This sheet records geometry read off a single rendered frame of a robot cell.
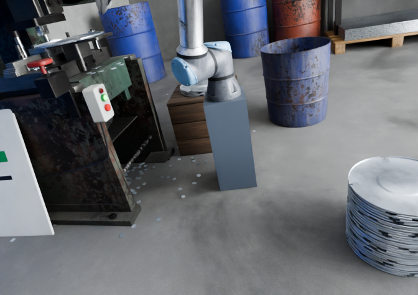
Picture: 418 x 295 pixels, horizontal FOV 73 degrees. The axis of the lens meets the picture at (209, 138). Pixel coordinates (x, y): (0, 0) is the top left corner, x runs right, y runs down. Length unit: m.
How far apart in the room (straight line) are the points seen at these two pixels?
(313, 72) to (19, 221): 1.70
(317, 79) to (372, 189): 0.95
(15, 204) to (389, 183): 1.51
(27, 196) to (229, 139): 0.94
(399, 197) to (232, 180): 0.69
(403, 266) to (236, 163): 0.70
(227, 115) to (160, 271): 0.66
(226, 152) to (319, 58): 0.82
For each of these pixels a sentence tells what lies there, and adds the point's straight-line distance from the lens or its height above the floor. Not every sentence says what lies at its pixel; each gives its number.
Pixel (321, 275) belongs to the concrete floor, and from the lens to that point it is 1.08.
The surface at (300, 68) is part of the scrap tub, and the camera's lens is 1.74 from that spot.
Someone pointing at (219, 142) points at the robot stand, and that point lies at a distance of 1.26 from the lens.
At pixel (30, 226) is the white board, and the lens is 1.62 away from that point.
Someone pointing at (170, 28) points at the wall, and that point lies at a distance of 4.75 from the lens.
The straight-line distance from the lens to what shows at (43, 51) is 1.46.
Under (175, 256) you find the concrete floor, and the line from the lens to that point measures 1.18.
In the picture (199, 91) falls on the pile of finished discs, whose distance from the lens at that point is 1.61.
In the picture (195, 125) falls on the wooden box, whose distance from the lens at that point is 1.64.
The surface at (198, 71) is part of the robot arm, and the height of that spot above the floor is 0.61.
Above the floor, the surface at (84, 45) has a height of 0.75.
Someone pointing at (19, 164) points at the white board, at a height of 0.35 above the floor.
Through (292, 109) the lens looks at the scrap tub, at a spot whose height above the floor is 0.13.
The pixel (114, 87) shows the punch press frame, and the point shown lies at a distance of 1.44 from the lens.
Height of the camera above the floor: 0.87
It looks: 27 degrees down
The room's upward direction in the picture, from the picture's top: 11 degrees counter-clockwise
